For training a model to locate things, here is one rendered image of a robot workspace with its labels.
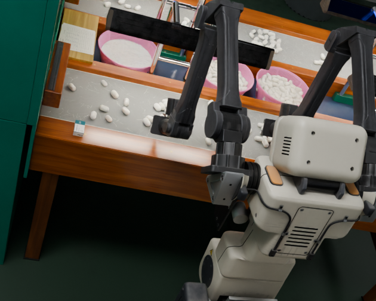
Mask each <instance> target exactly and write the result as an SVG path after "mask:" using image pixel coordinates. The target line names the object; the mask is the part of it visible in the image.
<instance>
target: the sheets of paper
mask: <svg viewBox="0 0 376 301"><path fill-rule="evenodd" d="M58 41H61V42H67V43H70V44H71V47H70V50H72V51H77V52H80V53H85V54H90V55H93V54H94V43H95V31H94V30H89V29H85V28H82V27H78V26H74V25H71V24H67V23H63V24H62V25H61V32H60V36H59V39H58Z"/></svg>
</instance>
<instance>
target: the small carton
mask: <svg viewBox="0 0 376 301"><path fill-rule="evenodd" d="M84 129H85V121H80V120H75V125H74V130H73V135H74V136H79V137H83V135H84Z"/></svg>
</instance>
